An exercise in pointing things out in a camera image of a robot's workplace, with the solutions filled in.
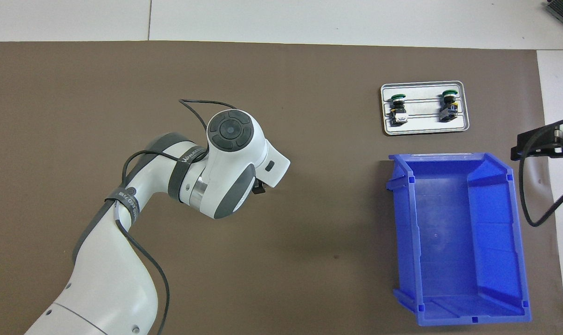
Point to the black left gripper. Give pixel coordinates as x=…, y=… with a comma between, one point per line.
x=259, y=188

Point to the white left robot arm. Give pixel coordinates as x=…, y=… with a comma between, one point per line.
x=109, y=270

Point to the green push button white base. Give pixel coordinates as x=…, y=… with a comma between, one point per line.
x=397, y=111

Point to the brown table mat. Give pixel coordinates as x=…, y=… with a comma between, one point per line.
x=332, y=223

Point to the silver metal tray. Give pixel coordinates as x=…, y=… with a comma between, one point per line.
x=425, y=128

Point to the blue plastic storage bin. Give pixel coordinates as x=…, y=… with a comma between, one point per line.
x=449, y=242

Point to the green push button switch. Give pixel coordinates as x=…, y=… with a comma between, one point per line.
x=449, y=108

